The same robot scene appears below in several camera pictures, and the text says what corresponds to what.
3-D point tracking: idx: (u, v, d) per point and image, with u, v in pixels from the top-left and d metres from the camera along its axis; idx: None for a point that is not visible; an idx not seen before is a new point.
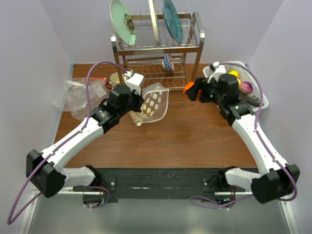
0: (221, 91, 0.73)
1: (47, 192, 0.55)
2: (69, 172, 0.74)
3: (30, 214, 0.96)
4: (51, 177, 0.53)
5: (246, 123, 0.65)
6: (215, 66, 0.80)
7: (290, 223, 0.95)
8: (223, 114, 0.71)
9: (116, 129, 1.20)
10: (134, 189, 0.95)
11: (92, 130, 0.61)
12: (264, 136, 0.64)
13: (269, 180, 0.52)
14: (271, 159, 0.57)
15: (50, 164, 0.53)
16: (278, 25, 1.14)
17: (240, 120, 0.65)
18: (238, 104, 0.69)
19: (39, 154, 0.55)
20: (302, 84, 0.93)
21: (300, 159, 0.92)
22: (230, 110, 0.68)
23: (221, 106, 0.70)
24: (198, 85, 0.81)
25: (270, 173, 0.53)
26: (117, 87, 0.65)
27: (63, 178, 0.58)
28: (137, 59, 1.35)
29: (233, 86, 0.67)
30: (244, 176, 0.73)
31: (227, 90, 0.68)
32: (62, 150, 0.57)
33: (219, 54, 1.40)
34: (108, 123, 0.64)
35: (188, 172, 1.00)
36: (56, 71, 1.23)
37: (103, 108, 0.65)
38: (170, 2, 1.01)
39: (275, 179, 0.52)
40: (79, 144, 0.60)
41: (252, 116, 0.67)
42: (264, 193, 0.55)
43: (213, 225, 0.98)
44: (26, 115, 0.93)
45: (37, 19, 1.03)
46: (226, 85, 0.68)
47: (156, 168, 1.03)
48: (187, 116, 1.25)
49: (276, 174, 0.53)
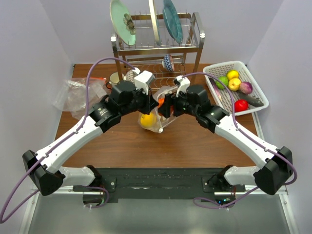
0: (191, 103, 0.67)
1: (44, 191, 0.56)
2: (69, 172, 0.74)
3: (30, 214, 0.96)
4: (45, 179, 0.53)
5: (226, 123, 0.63)
6: (180, 80, 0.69)
7: (290, 223, 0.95)
8: (202, 124, 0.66)
9: (116, 129, 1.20)
10: (134, 189, 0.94)
11: (88, 130, 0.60)
12: (246, 129, 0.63)
13: (269, 169, 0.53)
14: (262, 149, 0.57)
15: (43, 167, 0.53)
16: (278, 25, 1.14)
17: (220, 125, 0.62)
18: (212, 110, 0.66)
19: (33, 156, 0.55)
20: (302, 84, 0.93)
21: (300, 159, 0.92)
22: (208, 119, 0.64)
23: (197, 117, 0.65)
24: (168, 101, 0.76)
25: (267, 164, 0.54)
26: (120, 84, 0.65)
27: (61, 178, 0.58)
28: (137, 59, 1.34)
29: (204, 95, 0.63)
30: (243, 173, 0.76)
31: (199, 100, 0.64)
32: (56, 152, 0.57)
33: (219, 54, 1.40)
34: (107, 122, 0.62)
35: (188, 172, 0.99)
36: (56, 71, 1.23)
37: (103, 106, 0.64)
38: (170, 2, 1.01)
39: (273, 165, 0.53)
40: (74, 145, 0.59)
41: (229, 117, 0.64)
42: (270, 184, 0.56)
43: (214, 225, 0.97)
44: (26, 114, 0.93)
45: (37, 19, 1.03)
46: (196, 97, 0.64)
47: (156, 168, 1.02)
48: (188, 116, 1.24)
49: (273, 162, 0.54)
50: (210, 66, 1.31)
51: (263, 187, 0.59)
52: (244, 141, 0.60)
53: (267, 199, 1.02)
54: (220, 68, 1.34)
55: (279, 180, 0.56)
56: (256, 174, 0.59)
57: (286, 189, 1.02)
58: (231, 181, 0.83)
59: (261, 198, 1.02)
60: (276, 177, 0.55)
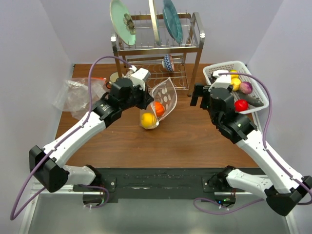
0: (214, 109, 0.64)
1: (50, 187, 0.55)
2: (72, 169, 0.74)
3: (30, 215, 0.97)
4: (54, 172, 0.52)
5: (254, 141, 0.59)
6: (216, 76, 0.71)
7: (290, 224, 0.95)
8: (225, 135, 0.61)
9: (116, 129, 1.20)
10: (134, 189, 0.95)
11: (94, 125, 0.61)
12: (273, 150, 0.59)
13: (293, 201, 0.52)
14: (289, 177, 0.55)
15: (52, 160, 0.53)
16: (278, 26, 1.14)
17: (248, 141, 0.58)
18: (238, 121, 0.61)
19: (41, 150, 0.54)
20: (302, 84, 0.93)
21: (300, 160, 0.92)
22: (232, 128, 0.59)
23: (220, 125, 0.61)
24: (198, 91, 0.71)
25: (292, 193, 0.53)
26: (118, 80, 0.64)
27: (66, 173, 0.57)
28: (137, 59, 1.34)
29: (229, 101, 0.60)
30: (252, 184, 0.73)
31: (224, 108, 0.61)
32: (64, 146, 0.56)
33: (219, 54, 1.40)
34: (110, 117, 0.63)
35: (188, 172, 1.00)
36: (56, 71, 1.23)
37: (105, 102, 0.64)
38: (170, 2, 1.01)
39: (296, 197, 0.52)
40: (80, 139, 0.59)
41: (257, 132, 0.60)
42: (285, 208, 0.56)
43: (214, 225, 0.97)
44: (26, 114, 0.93)
45: (37, 19, 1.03)
46: (222, 103, 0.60)
47: (156, 168, 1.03)
48: (188, 115, 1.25)
49: (298, 193, 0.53)
50: (210, 66, 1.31)
51: (275, 207, 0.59)
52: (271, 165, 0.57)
53: None
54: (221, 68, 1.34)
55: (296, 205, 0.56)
56: (274, 197, 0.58)
57: None
58: (232, 183, 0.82)
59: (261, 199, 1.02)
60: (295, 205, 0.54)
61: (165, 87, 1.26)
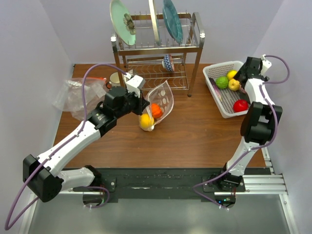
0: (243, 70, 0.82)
1: (44, 197, 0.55)
2: (68, 175, 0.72)
3: (30, 216, 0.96)
4: (48, 182, 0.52)
5: (256, 81, 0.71)
6: None
7: (290, 224, 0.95)
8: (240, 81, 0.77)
9: (116, 130, 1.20)
10: (134, 189, 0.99)
11: (89, 133, 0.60)
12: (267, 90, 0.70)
13: (251, 106, 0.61)
14: (262, 97, 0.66)
15: (47, 168, 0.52)
16: (278, 26, 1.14)
17: (251, 80, 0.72)
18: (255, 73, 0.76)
19: (35, 160, 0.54)
20: (302, 84, 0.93)
21: (300, 160, 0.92)
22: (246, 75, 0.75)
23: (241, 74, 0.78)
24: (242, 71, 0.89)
25: (255, 102, 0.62)
26: (112, 89, 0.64)
27: (60, 183, 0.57)
28: (137, 59, 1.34)
29: (256, 62, 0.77)
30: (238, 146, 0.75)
31: (250, 63, 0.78)
32: (59, 155, 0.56)
33: (219, 54, 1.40)
34: (105, 126, 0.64)
35: (188, 172, 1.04)
36: (56, 71, 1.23)
37: (99, 111, 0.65)
38: (170, 2, 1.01)
39: (257, 107, 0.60)
40: (75, 147, 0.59)
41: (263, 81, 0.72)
42: (247, 122, 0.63)
43: (213, 225, 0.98)
44: (26, 114, 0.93)
45: (37, 20, 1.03)
46: (249, 60, 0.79)
47: (156, 168, 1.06)
48: (188, 116, 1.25)
49: (259, 104, 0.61)
50: (210, 66, 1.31)
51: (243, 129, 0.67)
52: (255, 89, 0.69)
53: (267, 200, 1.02)
54: (221, 68, 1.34)
55: (258, 127, 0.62)
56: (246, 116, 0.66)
57: (286, 189, 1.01)
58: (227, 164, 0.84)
59: (261, 199, 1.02)
60: (256, 118, 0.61)
61: (163, 90, 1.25)
